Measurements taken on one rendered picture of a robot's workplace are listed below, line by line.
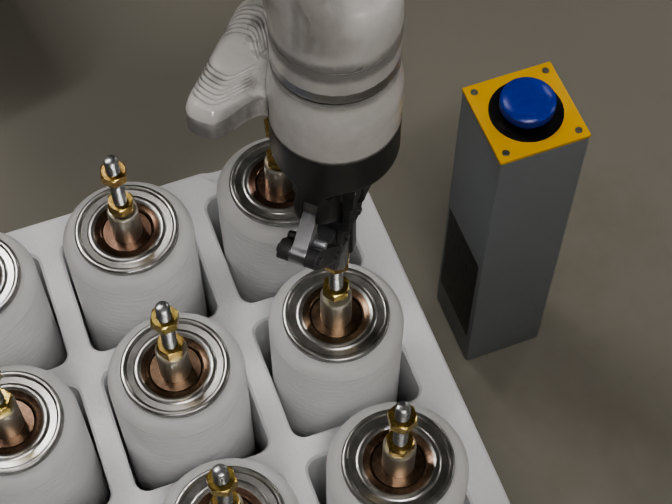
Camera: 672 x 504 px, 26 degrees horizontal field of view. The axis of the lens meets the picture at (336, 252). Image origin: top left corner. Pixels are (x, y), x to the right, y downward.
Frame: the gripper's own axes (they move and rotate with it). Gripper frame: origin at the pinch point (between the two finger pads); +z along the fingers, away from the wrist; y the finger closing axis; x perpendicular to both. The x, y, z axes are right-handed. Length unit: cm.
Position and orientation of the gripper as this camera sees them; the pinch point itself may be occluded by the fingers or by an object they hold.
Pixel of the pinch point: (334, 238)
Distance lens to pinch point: 93.3
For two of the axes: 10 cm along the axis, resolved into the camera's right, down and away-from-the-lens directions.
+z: 0.0, 5.0, 8.6
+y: 3.7, -8.0, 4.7
